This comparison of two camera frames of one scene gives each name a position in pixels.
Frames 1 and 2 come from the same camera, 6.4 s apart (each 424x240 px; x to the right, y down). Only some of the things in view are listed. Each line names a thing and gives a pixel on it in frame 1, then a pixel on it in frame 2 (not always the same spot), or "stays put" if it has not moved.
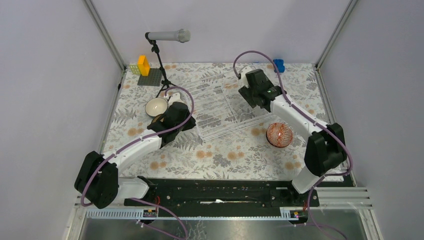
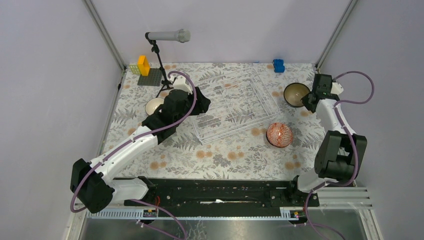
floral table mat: [251, 120] stays put
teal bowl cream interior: [156, 106] stays put
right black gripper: [246, 91] to [305, 101]
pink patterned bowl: [279, 135] stays put
